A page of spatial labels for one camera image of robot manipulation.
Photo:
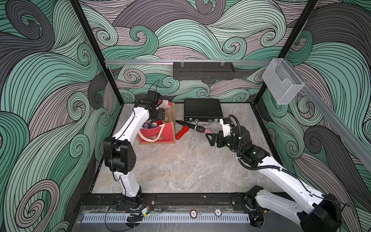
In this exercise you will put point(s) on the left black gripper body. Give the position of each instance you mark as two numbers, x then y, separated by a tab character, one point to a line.
158	115

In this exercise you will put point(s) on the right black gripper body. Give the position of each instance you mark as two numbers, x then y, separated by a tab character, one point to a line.
228	141

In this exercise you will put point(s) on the red flashlight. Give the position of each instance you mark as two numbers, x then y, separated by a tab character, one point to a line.
183	131

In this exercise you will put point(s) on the red jute tote bag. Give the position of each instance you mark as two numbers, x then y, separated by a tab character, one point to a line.
164	133

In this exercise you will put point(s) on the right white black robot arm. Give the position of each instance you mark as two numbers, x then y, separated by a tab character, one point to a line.
309	208

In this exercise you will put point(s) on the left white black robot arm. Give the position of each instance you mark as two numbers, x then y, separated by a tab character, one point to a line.
118	152

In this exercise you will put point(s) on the black microphone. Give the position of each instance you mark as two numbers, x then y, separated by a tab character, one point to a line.
191	126

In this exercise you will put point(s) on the black hard case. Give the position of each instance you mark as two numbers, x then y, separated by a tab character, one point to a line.
202	110

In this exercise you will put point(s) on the black wall shelf tray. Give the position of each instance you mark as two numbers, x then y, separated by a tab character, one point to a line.
203	70

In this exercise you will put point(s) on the clear plastic wall bin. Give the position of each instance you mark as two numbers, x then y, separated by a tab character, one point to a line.
282	80

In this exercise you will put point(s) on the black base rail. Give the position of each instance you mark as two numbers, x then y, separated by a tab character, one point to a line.
160	201

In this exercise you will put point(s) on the white slotted cable duct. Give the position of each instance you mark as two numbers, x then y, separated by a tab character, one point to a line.
168	218

